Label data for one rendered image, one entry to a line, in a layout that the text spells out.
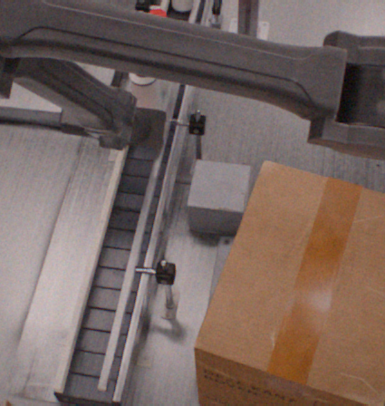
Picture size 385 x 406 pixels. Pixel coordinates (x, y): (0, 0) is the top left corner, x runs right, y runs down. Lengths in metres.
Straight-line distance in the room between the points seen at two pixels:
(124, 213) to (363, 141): 0.69
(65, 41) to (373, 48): 0.27
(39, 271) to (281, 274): 0.52
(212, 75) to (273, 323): 0.38
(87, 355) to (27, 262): 0.24
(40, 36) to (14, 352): 0.72
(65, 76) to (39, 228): 0.55
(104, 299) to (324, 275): 0.41
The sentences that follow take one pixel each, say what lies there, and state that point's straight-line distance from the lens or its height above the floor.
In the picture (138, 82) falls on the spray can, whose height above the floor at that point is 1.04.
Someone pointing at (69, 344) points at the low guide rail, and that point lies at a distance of 1.09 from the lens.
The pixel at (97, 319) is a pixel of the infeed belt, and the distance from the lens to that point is 1.14.
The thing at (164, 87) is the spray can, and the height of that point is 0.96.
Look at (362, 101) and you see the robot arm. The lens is 0.62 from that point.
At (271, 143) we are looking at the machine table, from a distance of 1.36.
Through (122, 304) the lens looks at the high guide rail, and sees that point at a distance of 1.05.
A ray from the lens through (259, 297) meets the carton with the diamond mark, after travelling 0.87.
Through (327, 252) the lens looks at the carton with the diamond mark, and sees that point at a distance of 0.91.
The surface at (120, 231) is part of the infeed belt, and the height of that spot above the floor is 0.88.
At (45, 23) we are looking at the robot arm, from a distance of 0.58.
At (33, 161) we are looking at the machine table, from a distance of 1.38.
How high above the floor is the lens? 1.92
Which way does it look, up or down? 58 degrees down
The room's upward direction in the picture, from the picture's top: 4 degrees counter-clockwise
